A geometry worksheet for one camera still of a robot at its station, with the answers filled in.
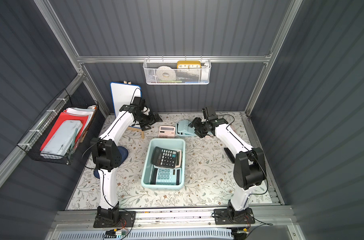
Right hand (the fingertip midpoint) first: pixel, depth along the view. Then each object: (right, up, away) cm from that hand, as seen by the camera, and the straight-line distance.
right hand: (193, 126), depth 88 cm
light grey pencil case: (-61, -6, -22) cm, 65 cm away
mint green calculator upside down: (-7, -2, +17) cm, 18 cm away
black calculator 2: (-23, -28, -4) cm, 37 cm away
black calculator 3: (+23, -18, +5) cm, 30 cm away
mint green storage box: (-14, -11, +2) cm, 18 cm away
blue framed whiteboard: (-44, +20, +4) cm, 49 cm away
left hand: (-22, +2, +6) cm, 22 cm away
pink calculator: (-19, -4, +19) cm, 27 cm away
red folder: (-67, +5, -11) cm, 68 cm away
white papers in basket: (-56, +8, -9) cm, 58 cm away
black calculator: (-18, -19, 0) cm, 26 cm away
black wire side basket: (-68, -7, -27) cm, 74 cm away
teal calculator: (-14, -28, -5) cm, 32 cm away
